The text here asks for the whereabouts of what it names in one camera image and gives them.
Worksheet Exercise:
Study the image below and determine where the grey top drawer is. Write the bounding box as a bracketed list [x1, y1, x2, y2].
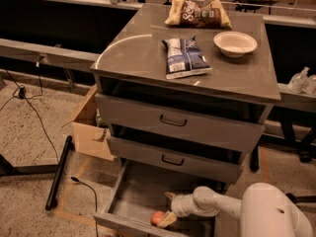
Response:
[95, 93, 264, 152]

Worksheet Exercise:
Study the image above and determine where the red apple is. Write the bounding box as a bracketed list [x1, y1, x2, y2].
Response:
[150, 211, 165, 226]

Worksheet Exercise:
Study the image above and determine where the brown yellow chip bag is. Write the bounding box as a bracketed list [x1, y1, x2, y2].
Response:
[165, 0, 232, 30]

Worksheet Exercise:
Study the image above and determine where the black power cable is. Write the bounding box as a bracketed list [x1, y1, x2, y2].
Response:
[0, 54, 60, 165]

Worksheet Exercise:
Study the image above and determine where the black table leg base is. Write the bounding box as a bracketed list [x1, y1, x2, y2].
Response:
[0, 135, 73, 211]

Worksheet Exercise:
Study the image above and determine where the grey open bottom drawer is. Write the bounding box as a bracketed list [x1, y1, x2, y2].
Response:
[94, 161, 224, 237]

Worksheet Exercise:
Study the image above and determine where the white paper bowl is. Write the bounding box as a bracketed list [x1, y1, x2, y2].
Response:
[213, 32, 258, 58]

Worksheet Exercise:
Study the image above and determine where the grey middle drawer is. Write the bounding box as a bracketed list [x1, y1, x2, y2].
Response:
[106, 135, 242, 184]

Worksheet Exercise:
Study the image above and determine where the grey metal drawer cabinet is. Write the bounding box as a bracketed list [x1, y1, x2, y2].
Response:
[90, 2, 281, 192]

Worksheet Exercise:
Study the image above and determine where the black usb cable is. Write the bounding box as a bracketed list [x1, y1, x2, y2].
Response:
[70, 176, 100, 237]

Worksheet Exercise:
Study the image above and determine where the blue white chip bag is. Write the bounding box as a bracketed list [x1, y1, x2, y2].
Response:
[162, 37, 211, 80]

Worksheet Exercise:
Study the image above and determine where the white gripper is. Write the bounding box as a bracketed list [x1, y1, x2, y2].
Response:
[157, 192, 198, 228]

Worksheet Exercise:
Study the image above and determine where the grey bench rail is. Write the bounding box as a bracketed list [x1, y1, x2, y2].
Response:
[0, 39, 99, 72]

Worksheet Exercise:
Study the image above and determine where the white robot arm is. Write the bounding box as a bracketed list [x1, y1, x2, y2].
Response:
[154, 183, 313, 237]

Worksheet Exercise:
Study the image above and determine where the black chair caster leg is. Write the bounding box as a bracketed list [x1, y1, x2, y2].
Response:
[286, 193, 316, 204]

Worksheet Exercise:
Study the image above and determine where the brown cardboard box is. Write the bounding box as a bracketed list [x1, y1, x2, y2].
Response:
[64, 85, 115, 161]

